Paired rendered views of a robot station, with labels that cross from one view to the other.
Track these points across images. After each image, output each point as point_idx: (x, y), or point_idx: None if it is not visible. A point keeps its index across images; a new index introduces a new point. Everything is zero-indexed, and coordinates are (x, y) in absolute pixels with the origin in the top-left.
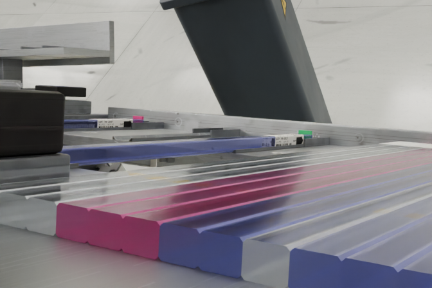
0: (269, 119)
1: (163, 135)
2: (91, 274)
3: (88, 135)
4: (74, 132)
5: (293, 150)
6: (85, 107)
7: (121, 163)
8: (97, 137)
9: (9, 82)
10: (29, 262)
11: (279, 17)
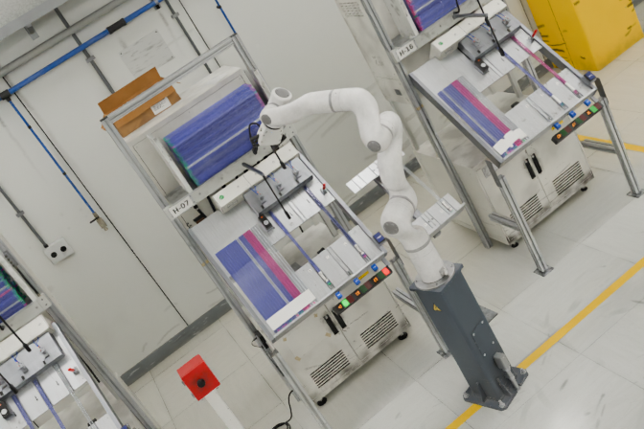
0: (344, 281)
1: (338, 257)
2: (241, 231)
3: (337, 242)
4: (344, 240)
5: (316, 276)
6: (377, 244)
7: (393, 262)
8: (333, 243)
9: (264, 223)
10: (243, 228)
11: (425, 304)
